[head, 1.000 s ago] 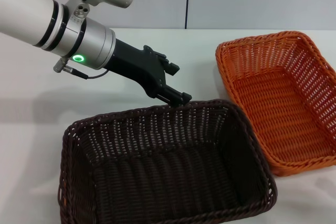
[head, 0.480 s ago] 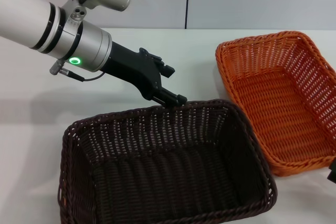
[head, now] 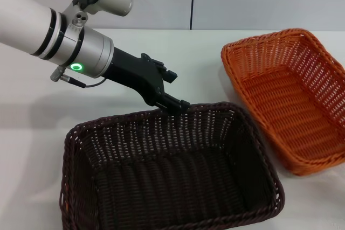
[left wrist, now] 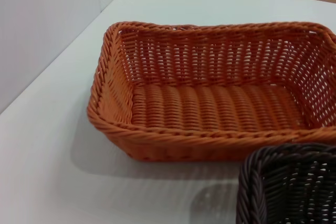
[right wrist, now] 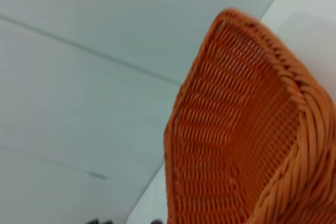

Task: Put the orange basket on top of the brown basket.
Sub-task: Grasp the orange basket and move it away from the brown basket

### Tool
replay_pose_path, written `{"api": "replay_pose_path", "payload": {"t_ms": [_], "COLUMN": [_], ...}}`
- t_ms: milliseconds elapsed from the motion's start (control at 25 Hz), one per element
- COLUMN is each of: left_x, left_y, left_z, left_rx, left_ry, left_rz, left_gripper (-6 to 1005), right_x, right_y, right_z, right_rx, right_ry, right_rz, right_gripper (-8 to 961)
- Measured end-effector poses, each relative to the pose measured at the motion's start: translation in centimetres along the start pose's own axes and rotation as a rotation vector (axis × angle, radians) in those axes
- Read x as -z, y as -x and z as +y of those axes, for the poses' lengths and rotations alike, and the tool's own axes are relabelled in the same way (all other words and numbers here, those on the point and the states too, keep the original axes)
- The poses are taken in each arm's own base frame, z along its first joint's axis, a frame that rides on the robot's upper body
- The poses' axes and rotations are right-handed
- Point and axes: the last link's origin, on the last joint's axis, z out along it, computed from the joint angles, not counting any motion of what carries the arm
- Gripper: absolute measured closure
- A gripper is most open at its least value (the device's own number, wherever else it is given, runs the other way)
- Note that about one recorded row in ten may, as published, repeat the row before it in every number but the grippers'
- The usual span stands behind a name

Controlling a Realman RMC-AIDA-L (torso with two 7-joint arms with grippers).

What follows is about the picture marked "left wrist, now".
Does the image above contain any orange wicker basket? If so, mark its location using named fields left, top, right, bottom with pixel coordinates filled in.
left=86, top=20, right=336, bottom=163

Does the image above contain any dark brown wicker basket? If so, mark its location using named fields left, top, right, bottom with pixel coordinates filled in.
left=235, top=142, right=336, bottom=224

